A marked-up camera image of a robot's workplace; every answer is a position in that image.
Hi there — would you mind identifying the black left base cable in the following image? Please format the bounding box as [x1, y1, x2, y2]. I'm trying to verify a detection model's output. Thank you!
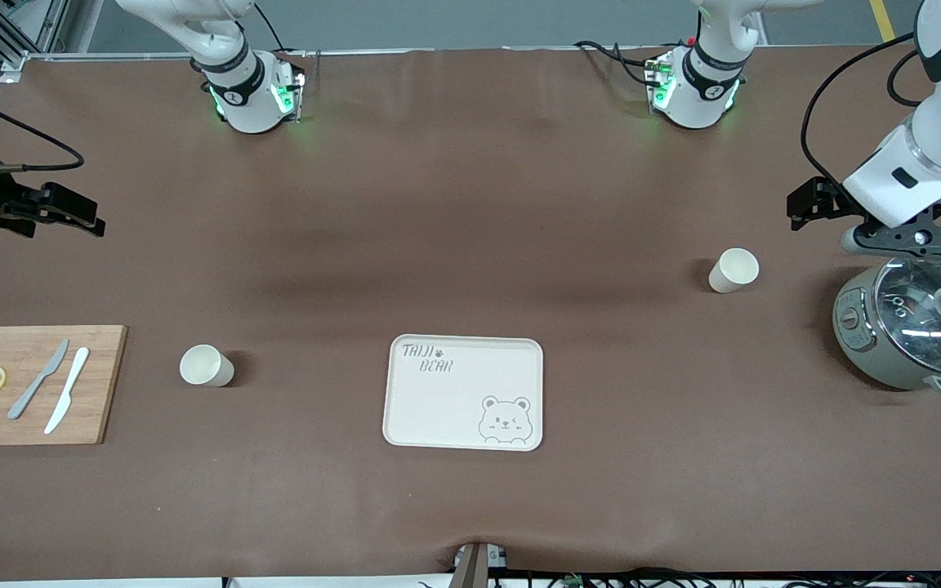
[573, 39, 659, 87]

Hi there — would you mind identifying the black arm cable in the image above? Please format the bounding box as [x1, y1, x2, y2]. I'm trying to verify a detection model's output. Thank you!
[0, 82, 85, 174]
[801, 33, 926, 193]

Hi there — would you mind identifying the beige bear print tray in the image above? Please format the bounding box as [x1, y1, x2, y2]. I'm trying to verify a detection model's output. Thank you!
[382, 334, 544, 452]

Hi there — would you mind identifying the aluminium frame with struts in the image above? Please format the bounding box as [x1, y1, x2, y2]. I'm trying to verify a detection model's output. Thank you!
[0, 0, 104, 84]

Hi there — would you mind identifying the black right base cable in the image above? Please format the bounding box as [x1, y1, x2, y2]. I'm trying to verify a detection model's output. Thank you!
[254, 4, 308, 60]

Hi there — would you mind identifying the white plastic knife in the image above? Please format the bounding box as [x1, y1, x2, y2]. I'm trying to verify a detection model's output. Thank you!
[44, 347, 91, 434]

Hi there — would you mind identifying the black base cable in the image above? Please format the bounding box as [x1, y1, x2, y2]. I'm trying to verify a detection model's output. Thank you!
[254, 4, 308, 60]
[573, 39, 659, 87]

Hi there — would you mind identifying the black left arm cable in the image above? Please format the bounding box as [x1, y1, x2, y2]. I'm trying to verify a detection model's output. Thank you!
[801, 33, 926, 193]

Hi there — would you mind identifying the grey plastic knife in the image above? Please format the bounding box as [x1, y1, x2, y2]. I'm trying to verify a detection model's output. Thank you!
[7, 339, 69, 421]

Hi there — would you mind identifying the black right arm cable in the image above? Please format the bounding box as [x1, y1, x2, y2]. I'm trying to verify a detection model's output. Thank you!
[0, 82, 85, 174]

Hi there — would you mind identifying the wooden cutting board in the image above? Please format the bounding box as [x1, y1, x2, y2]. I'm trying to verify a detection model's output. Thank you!
[0, 325, 128, 447]

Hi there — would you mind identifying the metal clamp post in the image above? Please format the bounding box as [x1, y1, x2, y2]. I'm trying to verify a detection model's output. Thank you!
[450, 541, 512, 588]

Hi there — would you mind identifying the grey electric cooking pot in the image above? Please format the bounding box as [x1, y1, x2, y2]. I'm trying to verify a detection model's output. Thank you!
[832, 257, 941, 399]

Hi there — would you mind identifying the white plastic cup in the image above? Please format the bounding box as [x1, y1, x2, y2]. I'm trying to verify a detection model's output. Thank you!
[708, 248, 760, 294]
[179, 344, 235, 388]

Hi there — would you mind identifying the glass pot lid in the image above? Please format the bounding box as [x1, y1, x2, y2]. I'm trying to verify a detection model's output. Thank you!
[873, 257, 941, 376]

